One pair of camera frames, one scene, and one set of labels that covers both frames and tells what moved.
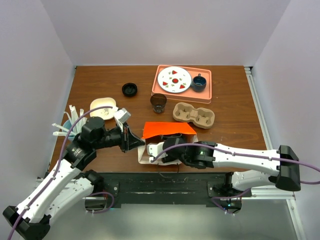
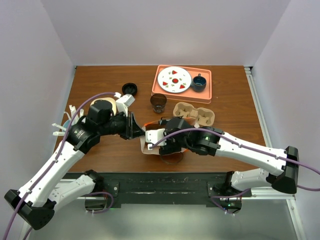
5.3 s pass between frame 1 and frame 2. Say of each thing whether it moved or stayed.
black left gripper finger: moved
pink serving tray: stayed
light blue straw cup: stayed
